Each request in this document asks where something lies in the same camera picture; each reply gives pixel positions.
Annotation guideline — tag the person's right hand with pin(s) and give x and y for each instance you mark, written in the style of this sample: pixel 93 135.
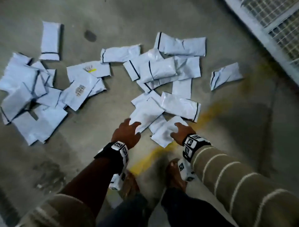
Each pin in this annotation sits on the person's right hand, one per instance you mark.
pixel 184 132

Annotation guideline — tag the person's left hand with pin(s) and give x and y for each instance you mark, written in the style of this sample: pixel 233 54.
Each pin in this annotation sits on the person's left hand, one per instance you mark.
pixel 126 135

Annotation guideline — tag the white packet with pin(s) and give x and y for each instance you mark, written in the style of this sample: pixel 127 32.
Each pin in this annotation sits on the white packet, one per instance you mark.
pixel 163 133
pixel 147 112

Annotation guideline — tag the pile of white mailer packets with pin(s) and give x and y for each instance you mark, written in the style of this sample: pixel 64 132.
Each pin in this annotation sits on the pile of white mailer packets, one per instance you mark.
pixel 163 67

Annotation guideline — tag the person's right forearm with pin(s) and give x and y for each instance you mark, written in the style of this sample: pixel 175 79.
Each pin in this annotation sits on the person's right forearm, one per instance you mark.
pixel 245 191

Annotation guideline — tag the person's left forearm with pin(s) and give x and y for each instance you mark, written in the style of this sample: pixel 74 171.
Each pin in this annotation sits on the person's left forearm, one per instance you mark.
pixel 88 184

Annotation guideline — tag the person's right foot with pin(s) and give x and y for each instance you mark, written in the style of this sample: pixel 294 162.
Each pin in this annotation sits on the person's right foot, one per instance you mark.
pixel 174 175

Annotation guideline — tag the person's left leg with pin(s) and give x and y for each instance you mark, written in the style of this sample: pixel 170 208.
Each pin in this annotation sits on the person's left leg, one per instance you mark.
pixel 128 212

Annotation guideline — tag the person's leg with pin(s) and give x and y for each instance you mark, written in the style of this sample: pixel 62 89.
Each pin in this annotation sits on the person's leg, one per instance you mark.
pixel 128 212
pixel 186 210

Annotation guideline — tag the person's right leg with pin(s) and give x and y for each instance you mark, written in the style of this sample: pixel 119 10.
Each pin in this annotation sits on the person's right leg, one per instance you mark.
pixel 186 210

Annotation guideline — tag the right wrist marker band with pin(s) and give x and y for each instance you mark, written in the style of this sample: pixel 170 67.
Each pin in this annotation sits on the right wrist marker band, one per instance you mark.
pixel 192 145

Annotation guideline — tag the wrist marker band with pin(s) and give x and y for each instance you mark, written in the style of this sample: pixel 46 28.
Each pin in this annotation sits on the wrist marker band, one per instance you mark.
pixel 114 154
pixel 192 145

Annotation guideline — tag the left wrist marker band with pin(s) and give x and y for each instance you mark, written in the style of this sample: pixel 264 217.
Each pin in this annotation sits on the left wrist marker band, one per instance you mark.
pixel 114 154

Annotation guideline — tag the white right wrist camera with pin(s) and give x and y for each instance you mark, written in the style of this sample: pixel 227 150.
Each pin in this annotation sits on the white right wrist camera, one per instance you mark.
pixel 184 170

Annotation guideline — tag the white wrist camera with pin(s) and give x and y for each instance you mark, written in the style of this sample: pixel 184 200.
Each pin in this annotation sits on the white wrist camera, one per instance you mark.
pixel 184 170
pixel 115 183

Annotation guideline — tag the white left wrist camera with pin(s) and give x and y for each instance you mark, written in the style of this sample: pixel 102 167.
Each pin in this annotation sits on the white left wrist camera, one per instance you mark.
pixel 115 183

